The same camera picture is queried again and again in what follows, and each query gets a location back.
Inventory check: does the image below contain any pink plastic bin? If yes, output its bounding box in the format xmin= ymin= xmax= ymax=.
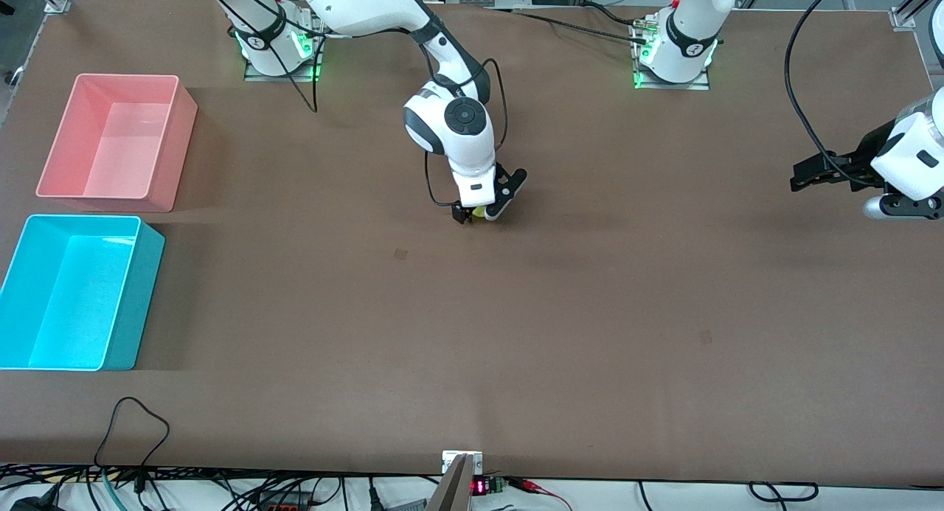
xmin=35 ymin=74 xmax=198 ymax=214

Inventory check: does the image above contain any blue plastic bin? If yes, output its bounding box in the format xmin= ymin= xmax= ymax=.
xmin=0 ymin=215 xmax=166 ymax=372

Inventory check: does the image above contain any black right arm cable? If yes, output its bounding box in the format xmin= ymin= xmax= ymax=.
xmin=201 ymin=0 xmax=511 ymax=208

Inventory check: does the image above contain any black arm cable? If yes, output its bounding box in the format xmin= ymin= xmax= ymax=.
xmin=201 ymin=0 xmax=511 ymax=208
xmin=783 ymin=0 xmax=886 ymax=189

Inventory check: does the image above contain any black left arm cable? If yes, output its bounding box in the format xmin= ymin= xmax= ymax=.
xmin=783 ymin=0 xmax=886 ymax=189

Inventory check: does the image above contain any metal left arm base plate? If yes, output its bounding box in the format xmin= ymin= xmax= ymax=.
xmin=632 ymin=17 xmax=712 ymax=92

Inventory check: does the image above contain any aluminium frame corner post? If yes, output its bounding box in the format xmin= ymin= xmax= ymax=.
xmin=889 ymin=0 xmax=944 ymax=32

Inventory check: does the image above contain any black cable across table edge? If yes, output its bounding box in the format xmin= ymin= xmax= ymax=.
xmin=479 ymin=2 xmax=653 ymax=46

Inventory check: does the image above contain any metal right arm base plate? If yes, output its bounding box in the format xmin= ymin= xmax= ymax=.
xmin=243 ymin=1 xmax=329 ymax=83

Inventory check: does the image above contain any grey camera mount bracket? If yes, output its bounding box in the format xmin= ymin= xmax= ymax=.
xmin=426 ymin=450 xmax=485 ymax=511

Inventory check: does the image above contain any red clip lead cable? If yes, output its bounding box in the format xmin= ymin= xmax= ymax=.
xmin=507 ymin=477 xmax=575 ymax=511

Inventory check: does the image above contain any black coiled cable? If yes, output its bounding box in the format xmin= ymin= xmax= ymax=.
xmin=748 ymin=481 xmax=820 ymax=504

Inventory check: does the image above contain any tangled black cable bundle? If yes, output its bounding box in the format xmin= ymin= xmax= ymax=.
xmin=0 ymin=463 xmax=428 ymax=511

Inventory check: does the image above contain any black looped thin cable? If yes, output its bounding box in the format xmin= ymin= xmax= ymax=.
xmin=94 ymin=397 xmax=171 ymax=491

